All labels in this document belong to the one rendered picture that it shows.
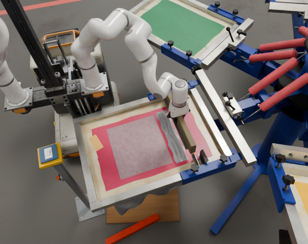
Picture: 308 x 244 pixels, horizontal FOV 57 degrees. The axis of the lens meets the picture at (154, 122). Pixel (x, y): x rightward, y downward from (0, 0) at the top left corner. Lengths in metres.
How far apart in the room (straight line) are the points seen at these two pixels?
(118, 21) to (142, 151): 0.72
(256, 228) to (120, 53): 2.39
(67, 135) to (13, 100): 0.95
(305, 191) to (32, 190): 2.20
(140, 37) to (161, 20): 1.15
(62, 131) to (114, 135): 1.03
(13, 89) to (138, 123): 0.71
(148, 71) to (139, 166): 0.56
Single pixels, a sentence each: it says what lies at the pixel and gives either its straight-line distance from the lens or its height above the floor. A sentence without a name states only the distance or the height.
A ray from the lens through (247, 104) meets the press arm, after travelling 1.73.
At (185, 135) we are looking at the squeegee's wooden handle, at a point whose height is 1.13.
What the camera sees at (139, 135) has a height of 0.96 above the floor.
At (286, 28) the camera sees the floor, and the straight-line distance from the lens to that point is 4.06.
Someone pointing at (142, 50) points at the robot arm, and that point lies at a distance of 1.25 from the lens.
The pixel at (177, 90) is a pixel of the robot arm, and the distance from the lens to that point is 1.31.
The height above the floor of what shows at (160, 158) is 0.96.
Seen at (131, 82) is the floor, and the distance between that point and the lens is 3.21.
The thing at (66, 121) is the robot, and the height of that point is 0.28.
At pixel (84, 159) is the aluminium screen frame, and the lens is 1.62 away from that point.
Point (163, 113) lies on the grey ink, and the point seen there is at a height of 0.96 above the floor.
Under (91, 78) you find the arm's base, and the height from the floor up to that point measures 1.23.
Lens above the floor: 2.38
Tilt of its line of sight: 56 degrees down
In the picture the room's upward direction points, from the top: 6 degrees counter-clockwise
